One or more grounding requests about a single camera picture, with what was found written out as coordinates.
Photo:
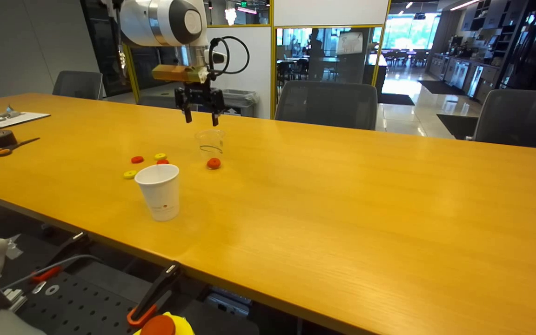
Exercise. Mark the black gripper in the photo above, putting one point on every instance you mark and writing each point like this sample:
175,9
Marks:
199,97

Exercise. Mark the yellow round disc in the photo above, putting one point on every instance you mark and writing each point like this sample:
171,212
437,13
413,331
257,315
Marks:
160,155
129,173

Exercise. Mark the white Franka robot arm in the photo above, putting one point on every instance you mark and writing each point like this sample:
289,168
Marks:
156,21

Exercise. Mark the clear plastic cup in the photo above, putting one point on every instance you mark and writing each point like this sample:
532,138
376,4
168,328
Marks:
210,143

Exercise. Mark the grey waste bin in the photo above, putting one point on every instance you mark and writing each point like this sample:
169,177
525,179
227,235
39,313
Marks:
242,102

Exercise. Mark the white partition board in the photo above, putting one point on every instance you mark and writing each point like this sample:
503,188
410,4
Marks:
255,84

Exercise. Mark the white paper cup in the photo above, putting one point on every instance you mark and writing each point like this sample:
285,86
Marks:
158,195

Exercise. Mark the grey office chair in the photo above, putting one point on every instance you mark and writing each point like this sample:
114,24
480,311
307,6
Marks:
78,84
521,117
328,104

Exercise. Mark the yellow framed glass partition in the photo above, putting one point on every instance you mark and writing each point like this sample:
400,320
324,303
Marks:
343,56

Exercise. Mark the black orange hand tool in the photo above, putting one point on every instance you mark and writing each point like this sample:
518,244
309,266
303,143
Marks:
156,290

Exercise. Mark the white paper sheet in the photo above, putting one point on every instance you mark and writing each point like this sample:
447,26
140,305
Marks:
13,119

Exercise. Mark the yellow red emergency stop button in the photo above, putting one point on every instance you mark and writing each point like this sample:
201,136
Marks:
166,326

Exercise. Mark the black display cabinets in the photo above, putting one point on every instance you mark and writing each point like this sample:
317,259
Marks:
521,48

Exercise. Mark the tan wrist camera block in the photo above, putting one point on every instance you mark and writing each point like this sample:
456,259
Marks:
175,73

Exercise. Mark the white wall panel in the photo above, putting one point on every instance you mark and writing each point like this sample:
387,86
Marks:
330,11

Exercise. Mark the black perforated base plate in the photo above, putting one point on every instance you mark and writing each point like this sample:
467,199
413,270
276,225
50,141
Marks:
75,303

